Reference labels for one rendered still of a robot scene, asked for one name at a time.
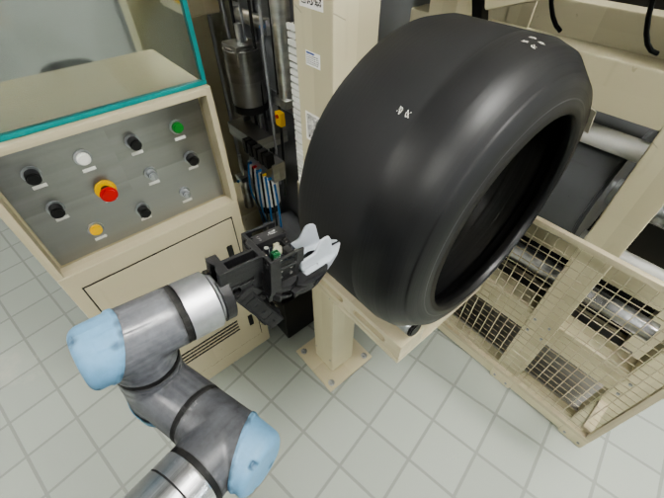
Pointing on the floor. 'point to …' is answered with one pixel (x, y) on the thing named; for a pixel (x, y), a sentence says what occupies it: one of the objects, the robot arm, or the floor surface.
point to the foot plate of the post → (336, 368)
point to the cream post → (360, 17)
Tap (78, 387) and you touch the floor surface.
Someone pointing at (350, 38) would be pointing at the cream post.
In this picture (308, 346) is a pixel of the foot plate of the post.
